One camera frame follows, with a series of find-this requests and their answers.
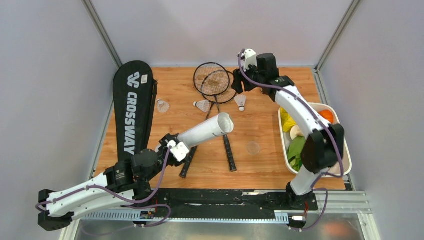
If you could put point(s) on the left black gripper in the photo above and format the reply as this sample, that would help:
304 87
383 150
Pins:
164 141

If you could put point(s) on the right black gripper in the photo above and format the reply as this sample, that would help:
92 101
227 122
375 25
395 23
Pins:
239 78

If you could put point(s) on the white shuttlecock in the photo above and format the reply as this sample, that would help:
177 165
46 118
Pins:
203 105
162 106
240 101

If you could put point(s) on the white shuttlecock tube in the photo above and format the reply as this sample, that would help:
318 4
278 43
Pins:
214 127

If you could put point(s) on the clear plastic tube lid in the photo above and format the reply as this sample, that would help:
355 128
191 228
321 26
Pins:
253 148

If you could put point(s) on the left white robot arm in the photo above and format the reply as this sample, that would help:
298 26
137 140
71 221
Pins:
127 183

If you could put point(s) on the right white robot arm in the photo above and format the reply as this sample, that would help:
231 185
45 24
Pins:
324 141

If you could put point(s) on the black badminton racket rear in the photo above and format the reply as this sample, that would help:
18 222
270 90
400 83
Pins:
228 149

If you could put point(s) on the black badminton racket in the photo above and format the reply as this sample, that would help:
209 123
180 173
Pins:
228 149
214 82

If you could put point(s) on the black badminton racket front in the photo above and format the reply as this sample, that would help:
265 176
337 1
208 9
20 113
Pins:
214 82

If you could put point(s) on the yellow napa cabbage toy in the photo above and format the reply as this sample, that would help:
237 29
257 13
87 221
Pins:
287 121

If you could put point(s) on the black Crossway racket bag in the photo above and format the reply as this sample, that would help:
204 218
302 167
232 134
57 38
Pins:
134 95

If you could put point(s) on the white plastic basin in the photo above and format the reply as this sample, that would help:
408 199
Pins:
286 141

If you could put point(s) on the beige mushroom toy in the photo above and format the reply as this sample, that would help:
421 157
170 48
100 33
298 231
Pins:
296 132

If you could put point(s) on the green leaf vegetable toy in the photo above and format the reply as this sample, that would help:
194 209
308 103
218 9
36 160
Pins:
294 152

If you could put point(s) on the small orange pumpkin toy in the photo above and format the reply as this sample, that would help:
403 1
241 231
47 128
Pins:
328 115

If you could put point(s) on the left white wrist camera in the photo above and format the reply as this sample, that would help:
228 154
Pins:
179 150

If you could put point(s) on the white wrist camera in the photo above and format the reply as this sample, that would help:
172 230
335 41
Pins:
179 150
249 58

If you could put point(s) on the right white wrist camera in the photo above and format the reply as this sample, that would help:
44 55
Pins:
249 58

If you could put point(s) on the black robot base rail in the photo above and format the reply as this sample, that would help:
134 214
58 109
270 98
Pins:
228 204

